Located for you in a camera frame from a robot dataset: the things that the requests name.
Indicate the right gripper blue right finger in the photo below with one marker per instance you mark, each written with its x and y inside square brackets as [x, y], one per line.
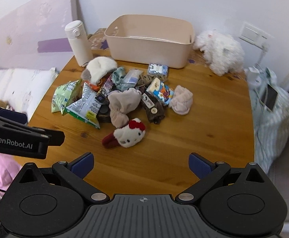
[209, 174]

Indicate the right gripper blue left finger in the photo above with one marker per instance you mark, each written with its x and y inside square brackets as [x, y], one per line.
[73, 174]

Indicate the hello kitty plush clip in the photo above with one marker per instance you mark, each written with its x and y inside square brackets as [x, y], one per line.
[127, 136]

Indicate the silver green chip bag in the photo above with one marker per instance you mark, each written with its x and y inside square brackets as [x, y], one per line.
[86, 108]

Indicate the green snack bag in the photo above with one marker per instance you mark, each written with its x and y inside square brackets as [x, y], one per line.
[65, 95]

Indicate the pink fluffy sock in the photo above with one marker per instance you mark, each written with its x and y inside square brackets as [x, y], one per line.
[181, 101]

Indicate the beige purple knit sock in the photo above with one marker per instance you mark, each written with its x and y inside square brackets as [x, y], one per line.
[121, 103]

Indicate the bear print tissue pack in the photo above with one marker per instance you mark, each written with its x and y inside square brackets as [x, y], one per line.
[160, 91]

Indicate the green plaid scrunchie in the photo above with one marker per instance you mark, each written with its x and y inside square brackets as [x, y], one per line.
[117, 78]

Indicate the clear bag of cotton swabs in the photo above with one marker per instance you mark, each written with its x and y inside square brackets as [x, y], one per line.
[132, 76]

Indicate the blue white tissue pack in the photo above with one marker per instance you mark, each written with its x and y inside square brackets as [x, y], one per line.
[158, 69]

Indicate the orange bear print box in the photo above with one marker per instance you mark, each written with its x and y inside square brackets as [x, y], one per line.
[96, 87]

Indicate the white pillow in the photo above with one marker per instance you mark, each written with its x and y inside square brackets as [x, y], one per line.
[23, 89]

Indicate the striped light blue cloth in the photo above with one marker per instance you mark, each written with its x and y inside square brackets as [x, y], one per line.
[271, 129]

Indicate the smartphone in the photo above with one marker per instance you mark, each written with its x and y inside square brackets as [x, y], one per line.
[269, 97]

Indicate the lilac headboard panel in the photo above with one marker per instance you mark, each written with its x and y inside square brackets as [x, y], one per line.
[33, 36]

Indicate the white charger plug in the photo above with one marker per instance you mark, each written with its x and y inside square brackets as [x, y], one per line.
[253, 78]

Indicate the white fluffy plush toy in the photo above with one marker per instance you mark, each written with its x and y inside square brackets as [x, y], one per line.
[222, 52]

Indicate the white thermos bottle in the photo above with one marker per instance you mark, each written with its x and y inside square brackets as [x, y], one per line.
[78, 41]

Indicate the purple flower placemat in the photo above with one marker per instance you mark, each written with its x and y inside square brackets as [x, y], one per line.
[98, 40]

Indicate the beige plastic storage bin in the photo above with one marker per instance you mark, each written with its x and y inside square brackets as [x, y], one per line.
[146, 39]

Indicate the white wall socket panel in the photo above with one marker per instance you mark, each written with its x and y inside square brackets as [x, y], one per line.
[255, 36]

